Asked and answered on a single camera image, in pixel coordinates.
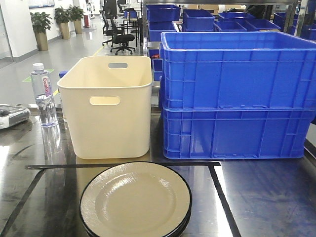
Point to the upper blue plastic crate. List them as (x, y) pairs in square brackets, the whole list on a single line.
[(234, 70)]

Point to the cream plastic bin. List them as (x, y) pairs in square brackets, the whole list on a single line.
[(107, 104)]

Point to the lower blue plastic crate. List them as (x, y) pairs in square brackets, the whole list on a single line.
[(235, 134)]

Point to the blue plastic crate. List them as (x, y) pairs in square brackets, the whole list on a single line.
[(234, 70), (235, 134)]

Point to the potted plant gold pot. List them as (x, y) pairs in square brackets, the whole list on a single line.
[(41, 22)]

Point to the white grey handheld device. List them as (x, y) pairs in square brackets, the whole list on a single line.
[(13, 115)]

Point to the black office chair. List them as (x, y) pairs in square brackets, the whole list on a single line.
[(117, 34)]

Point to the clear water bottle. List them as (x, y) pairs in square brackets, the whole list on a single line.
[(43, 94)]

